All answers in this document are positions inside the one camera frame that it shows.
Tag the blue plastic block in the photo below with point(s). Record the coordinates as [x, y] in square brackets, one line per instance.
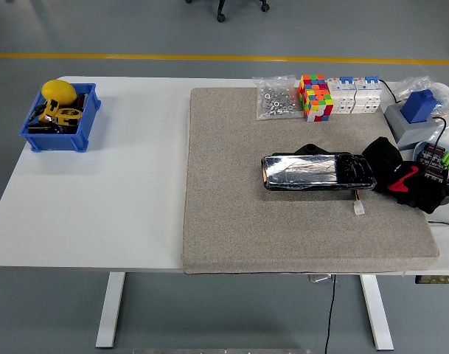
[417, 107]

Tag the multicoloured cube puzzle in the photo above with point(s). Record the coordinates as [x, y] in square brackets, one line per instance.
[314, 99]

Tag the black rag with red tag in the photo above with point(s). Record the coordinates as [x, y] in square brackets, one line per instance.
[384, 155]

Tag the light blue plastic bowl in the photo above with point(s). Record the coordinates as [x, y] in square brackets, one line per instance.
[416, 153]

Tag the white circuit breaker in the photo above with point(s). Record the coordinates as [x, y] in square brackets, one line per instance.
[342, 97]
[368, 97]

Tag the black panel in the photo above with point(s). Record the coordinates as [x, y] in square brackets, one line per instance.
[305, 173]

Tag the blue plastic bin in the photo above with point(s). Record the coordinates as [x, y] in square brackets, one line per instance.
[58, 142]

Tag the grey-brown felt mat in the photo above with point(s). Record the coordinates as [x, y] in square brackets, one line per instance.
[228, 184]

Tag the white table leg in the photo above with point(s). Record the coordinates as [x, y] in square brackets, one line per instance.
[111, 313]
[375, 313]

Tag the yellow tape measure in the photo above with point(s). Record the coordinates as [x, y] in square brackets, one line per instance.
[67, 115]

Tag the crumpled clear plastic bag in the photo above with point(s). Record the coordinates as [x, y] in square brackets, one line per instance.
[447, 97]

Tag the table height control panel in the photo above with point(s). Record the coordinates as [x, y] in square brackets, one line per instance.
[438, 279]

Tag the black office chair base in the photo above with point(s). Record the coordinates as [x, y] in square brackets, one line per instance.
[221, 9]

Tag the clear bag of metal nuts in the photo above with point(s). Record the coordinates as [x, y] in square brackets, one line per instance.
[277, 101]

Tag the yellow lemon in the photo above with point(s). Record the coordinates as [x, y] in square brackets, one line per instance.
[58, 91]

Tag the grey plastic base block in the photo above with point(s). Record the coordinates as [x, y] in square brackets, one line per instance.
[412, 132]

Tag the metal bracket under table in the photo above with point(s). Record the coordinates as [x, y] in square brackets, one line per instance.
[321, 278]

